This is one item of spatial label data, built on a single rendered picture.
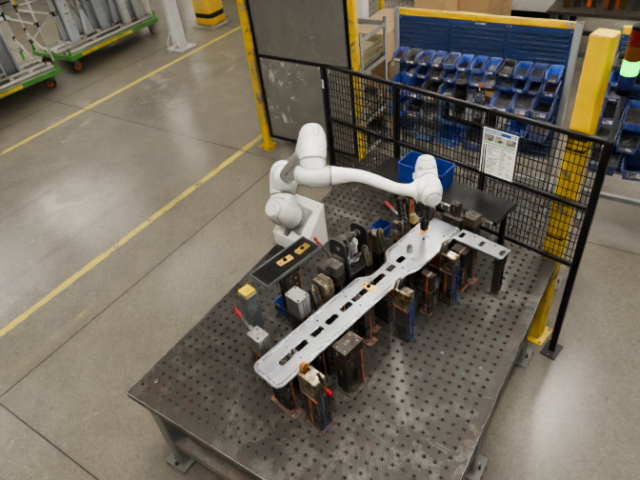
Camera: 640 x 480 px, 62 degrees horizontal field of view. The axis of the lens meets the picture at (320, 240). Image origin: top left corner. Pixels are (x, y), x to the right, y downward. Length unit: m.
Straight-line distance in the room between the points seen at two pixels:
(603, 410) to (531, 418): 0.42
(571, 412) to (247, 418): 1.93
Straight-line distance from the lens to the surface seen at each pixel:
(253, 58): 5.54
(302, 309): 2.54
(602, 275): 4.43
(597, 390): 3.72
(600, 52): 2.74
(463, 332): 2.90
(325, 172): 2.60
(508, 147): 3.07
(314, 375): 2.29
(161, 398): 2.86
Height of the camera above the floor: 2.90
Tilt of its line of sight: 40 degrees down
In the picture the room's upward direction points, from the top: 8 degrees counter-clockwise
